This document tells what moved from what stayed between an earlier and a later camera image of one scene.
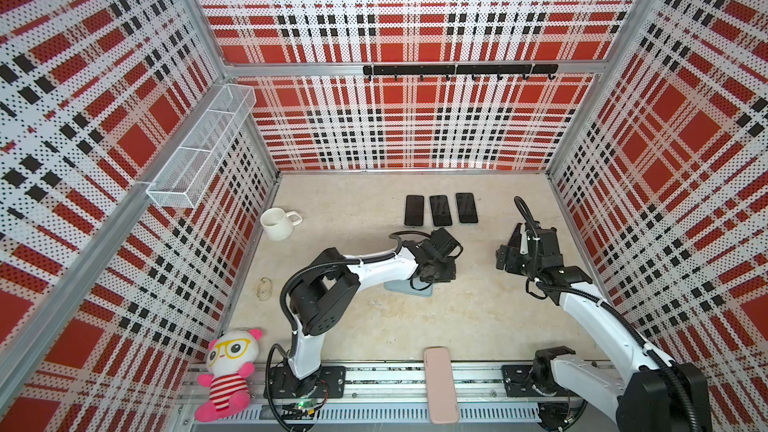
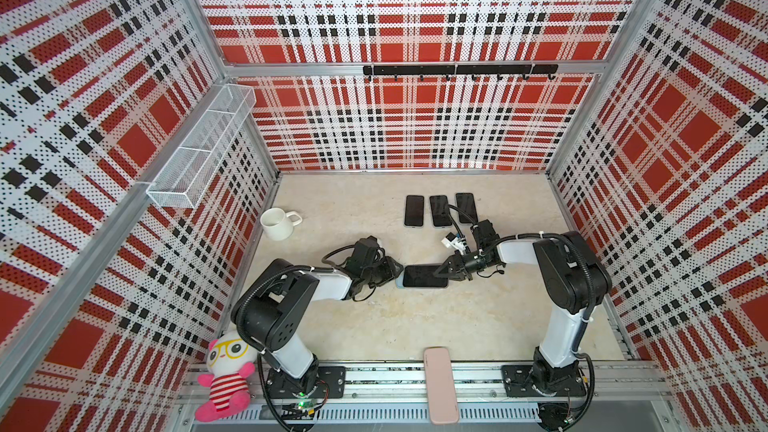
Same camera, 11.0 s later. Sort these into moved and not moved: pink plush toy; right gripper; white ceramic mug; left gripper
Moved: right gripper; left gripper
Not moved: white ceramic mug; pink plush toy
